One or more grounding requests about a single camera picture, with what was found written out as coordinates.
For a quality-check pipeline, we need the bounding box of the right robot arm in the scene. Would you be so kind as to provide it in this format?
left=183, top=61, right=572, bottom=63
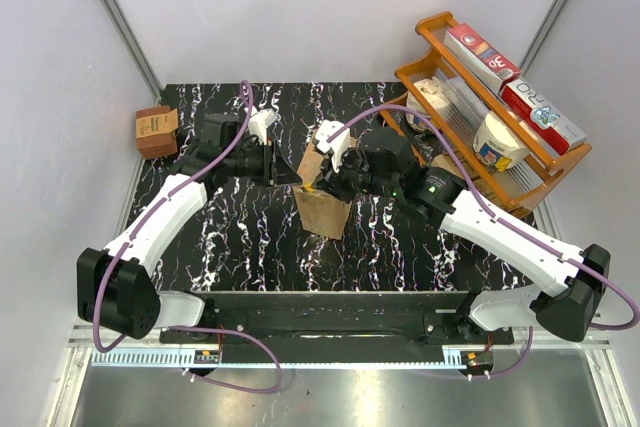
left=312, top=121, right=611, bottom=343

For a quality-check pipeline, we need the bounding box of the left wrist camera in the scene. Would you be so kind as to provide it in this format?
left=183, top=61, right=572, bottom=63
left=248, top=108, right=278, bottom=145

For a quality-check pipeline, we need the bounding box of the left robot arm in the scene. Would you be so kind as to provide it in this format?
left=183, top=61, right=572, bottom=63
left=76, top=108, right=301, bottom=343

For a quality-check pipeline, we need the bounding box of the red cleaning pad pack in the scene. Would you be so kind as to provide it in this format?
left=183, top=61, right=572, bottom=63
left=135, top=105, right=180, bottom=160

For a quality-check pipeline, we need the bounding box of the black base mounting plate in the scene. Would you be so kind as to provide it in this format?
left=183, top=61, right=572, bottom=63
left=159, top=289, right=516, bottom=366

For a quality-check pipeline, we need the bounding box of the orange wooden shelf rack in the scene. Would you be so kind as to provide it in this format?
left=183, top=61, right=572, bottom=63
left=395, top=12, right=591, bottom=217

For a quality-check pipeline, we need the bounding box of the lower beige cleaning pad pack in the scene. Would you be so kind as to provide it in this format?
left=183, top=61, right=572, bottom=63
left=474, top=178, right=498, bottom=202

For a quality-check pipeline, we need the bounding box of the red silver toothpaste box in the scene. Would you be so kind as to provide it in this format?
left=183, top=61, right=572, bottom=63
left=501, top=78, right=587, bottom=156

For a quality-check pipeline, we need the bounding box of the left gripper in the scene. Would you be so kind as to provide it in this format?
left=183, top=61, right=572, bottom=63
left=224, top=138, right=302, bottom=188

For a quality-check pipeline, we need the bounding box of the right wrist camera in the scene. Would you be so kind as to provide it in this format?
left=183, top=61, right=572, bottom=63
left=312, top=119, right=351, bottom=173

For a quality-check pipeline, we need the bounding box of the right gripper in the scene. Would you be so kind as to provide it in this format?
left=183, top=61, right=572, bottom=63
left=314, top=142, right=400, bottom=204

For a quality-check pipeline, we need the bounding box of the right toilet paper roll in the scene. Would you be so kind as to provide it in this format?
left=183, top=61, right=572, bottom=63
left=472, top=112, right=529, bottom=172

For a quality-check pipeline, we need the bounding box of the beige cleaning pad pack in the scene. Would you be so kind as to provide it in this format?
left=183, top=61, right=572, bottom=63
left=474, top=178, right=498, bottom=202
left=431, top=154, right=463, bottom=179

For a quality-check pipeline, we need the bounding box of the red white toothpaste box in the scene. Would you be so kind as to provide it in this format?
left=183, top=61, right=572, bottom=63
left=444, top=23, right=521, bottom=96

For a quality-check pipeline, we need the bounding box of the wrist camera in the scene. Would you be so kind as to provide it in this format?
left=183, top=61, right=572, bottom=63
left=312, top=119, right=351, bottom=173
left=248, top=108, right=278, bottom=145

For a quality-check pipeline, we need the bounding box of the brown cardboard express box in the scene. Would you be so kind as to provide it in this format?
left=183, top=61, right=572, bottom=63
left=293, top=141, right=351, bottom=240

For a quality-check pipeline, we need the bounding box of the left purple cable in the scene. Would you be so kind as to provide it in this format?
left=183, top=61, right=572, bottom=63
left=92, top=79, right=285, bottom=393

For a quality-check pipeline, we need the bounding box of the upper beige cleaning pad pack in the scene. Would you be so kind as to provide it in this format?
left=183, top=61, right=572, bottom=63
left=431, top=154, right=463, bottom=179

